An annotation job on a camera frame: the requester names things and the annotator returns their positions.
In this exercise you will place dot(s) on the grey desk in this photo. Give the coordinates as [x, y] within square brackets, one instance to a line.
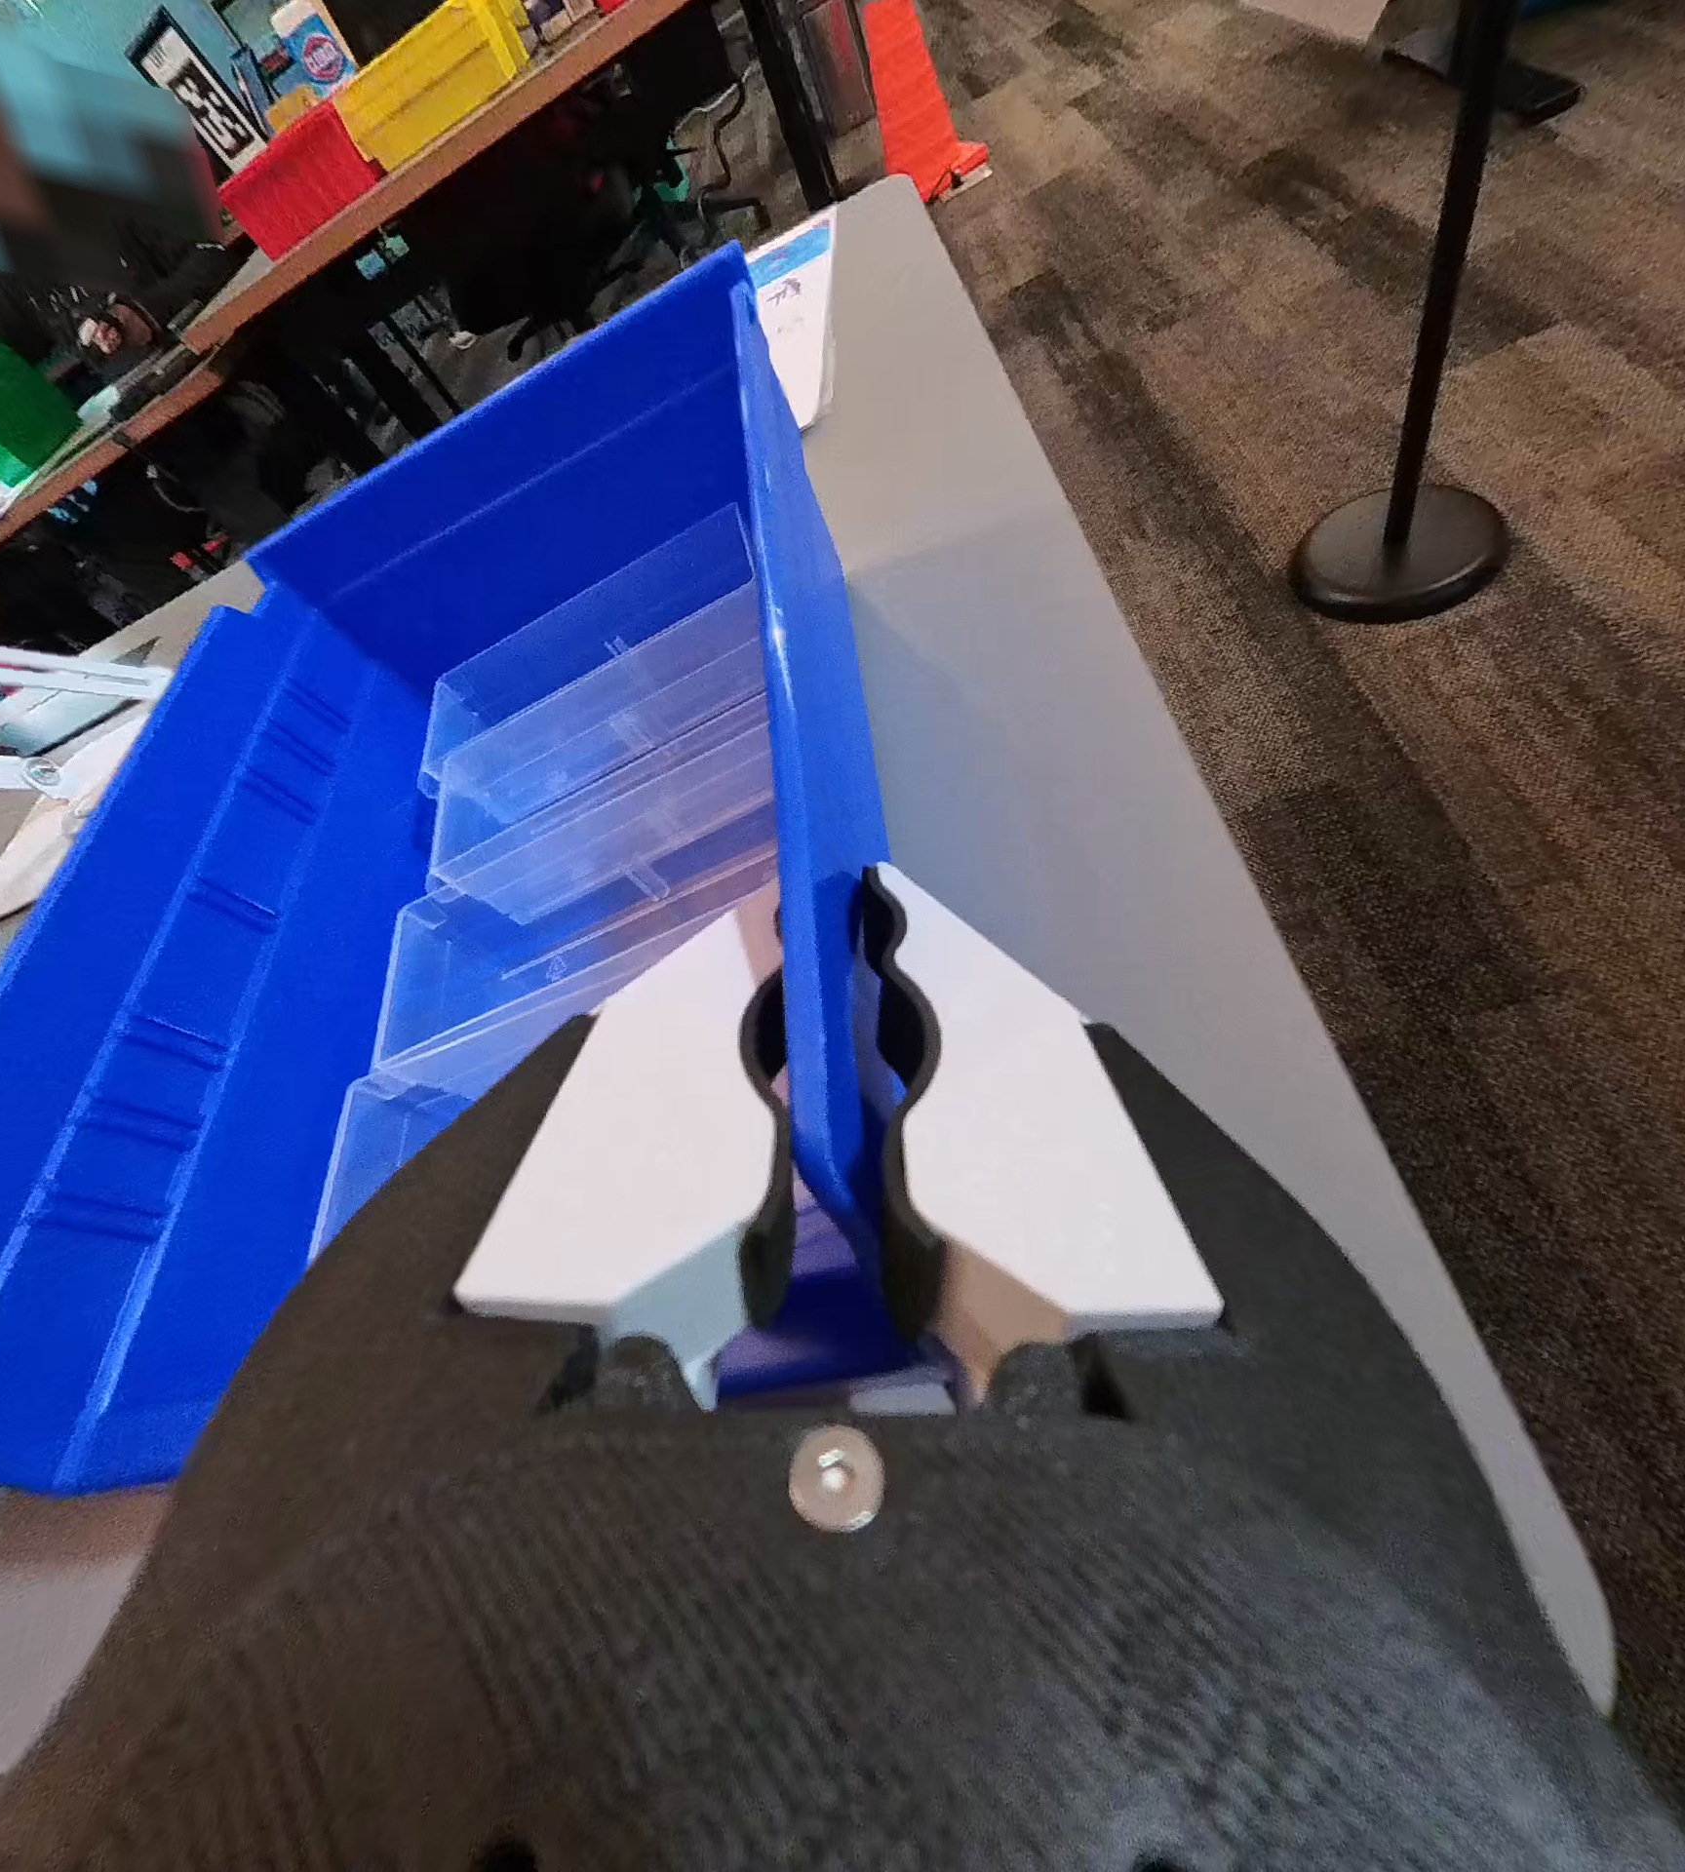
[1078, 732]

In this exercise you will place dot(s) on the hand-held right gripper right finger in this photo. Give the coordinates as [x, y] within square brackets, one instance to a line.
[1062, 1171]

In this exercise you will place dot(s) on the wooden table with black legs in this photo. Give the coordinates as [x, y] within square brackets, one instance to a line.
[551, 132]

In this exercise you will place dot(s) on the red plastic bin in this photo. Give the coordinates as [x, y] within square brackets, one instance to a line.
[296, 190]

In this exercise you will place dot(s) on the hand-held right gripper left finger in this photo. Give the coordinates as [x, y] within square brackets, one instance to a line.
[639, 1171]

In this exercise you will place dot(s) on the blue plastic bin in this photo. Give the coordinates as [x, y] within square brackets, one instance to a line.
[200, 951]

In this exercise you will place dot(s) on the printed paper sheet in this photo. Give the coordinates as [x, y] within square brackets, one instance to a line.
[799, 336]

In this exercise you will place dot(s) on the yellow plastic bin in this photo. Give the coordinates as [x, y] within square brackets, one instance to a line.
[419, 96]

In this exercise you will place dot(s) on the orange traffic cone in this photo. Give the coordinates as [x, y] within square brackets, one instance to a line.
[916, 89]

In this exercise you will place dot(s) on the black white marker board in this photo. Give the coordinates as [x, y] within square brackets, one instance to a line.
[208, 96]

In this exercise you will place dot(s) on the clear plastic drawer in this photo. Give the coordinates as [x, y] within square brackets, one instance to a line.
[376, 1155]
[594, 644]
[536, 980]
[594, 834]

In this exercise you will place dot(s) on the black stanchion post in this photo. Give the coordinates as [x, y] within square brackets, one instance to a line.
[1400, 549]

